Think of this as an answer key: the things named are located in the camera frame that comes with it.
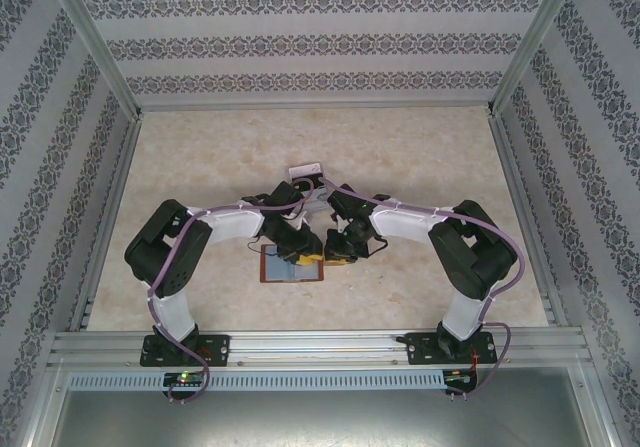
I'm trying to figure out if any brown leather card holder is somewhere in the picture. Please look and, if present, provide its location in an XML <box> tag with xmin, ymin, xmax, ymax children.
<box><xmin>259</xmin><ymin>243</ymin><xmax>325</xmax><ymax>284</ymax></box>

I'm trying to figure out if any clear acrylic card stand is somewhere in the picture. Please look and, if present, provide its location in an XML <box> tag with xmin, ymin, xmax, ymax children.
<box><xmin>288</xmin><ymin>162</ymin><xmax>332</xmax><ymax>223</ymax></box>

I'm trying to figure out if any black card white back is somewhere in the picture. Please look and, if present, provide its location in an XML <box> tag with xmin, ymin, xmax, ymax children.
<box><xmin>289</xmin><ymin>163</ymin><xmax>325</xmax><ymax>179</ymax></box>

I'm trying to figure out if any grey metal sheet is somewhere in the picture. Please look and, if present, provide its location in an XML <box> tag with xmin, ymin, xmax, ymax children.
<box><xmin>29</xmin><ymin>366</ymin><xmax>616</xmax><ymax>447</ymax></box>

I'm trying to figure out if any circuit board with green light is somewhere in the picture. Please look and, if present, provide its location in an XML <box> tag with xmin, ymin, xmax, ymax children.
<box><xmin>163</xmin><ymin>372</ymin><xmax>207</xmax><ymax>387</ymax></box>

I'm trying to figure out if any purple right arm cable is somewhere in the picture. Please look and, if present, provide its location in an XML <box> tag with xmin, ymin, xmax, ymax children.
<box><xmin>318</xmin><ymin>175</ymin><xmax>526</xmax><ymax>402</ymax></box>

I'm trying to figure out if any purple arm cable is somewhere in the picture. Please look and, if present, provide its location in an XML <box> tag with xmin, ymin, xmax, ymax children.
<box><xmin>318</xmin><ymin>175</ymin><xmax>526</xmax><ymax>402</ymax></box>
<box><xmin>148</xmin><ymin>179</ymin><xmax>307</xmax><ymax>404</ymax></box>

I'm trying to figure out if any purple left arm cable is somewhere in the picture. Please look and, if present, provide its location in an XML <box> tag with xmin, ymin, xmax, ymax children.
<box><xmin>148</xmin><ymin>179</ymin><xmax>307</xmax><ymax>404</ymax></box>

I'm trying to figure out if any aluminium mounting rail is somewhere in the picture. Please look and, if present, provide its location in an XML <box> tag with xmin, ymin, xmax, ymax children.
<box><xmin>49</xmin><ymin>330</ymin><xmax>591</xmax><ymax>369</ymax></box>

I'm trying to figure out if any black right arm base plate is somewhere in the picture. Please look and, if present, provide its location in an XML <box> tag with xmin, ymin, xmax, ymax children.
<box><xmin>405</xmin><ymin>330</ymin><xmax>499</xmax><ymax>366</ymax></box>

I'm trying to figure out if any slotted grey cable duct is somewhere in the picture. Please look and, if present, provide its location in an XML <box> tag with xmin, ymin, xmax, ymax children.
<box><xmin>67</xmin><ymin>370</ymin><xmax>446</xmax><ymax>391</ymax></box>

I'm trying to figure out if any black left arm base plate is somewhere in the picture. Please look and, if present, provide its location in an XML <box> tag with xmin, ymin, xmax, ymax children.
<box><xmin>141</xmin><ymin>334</ymin><xmax>231</xmax><ymax>368</ymax></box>

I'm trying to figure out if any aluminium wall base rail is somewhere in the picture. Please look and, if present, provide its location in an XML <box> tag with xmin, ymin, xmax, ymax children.
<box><xmin>139</xmin><ymin>104</ymin><xmax>491</xmax><ymax>115</ymax></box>

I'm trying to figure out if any aluminium side rail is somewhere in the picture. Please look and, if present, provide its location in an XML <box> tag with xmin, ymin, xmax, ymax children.
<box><xmin>67</xmin><ymin>116</ymin><xmax>146</xmax><ymax>332</ymax></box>
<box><xmin>488</xmin><ymin>115</ymin><xmax>569</xmax><ymax>327</ymax></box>

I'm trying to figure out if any aluminium frame post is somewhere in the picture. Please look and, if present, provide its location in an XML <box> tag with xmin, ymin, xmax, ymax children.
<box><xmin>43</xmin><ymin>0</ymin><xmax>146</xmax><ymax>121</ymax></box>
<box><xmin>485</xmin><ymin>0</ymin><xmax>587</xmax><ymax>117</ymax></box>

